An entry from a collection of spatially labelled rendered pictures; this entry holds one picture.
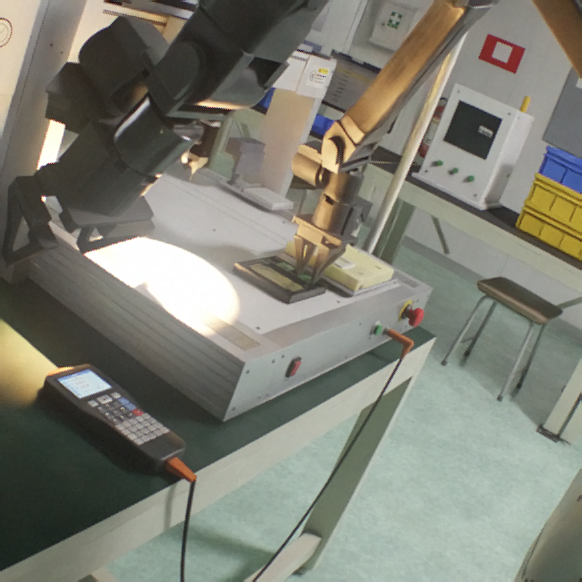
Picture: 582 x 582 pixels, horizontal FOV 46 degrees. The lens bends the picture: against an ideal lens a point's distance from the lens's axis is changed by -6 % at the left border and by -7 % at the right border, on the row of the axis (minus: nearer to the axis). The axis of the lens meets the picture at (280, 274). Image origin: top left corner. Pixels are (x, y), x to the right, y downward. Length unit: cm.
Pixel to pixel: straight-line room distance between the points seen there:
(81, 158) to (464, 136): 312
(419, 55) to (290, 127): 72
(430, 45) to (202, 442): 61
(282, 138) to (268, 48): 119
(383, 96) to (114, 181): 58
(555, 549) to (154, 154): 49
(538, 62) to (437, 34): 426
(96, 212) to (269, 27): 22
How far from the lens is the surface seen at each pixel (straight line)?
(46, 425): 90
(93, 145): 60
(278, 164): 172
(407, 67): 106
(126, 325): 106
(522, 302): 347
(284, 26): 53
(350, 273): 131
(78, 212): 61
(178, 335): 100
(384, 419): 170
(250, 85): 56
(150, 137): 57
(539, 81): 524
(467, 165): 363
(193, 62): 53
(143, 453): 86
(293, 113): 171
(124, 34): 61
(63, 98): 66
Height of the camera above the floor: 127
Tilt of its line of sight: 19 degrees down
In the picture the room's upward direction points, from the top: 21 degrees clockwise
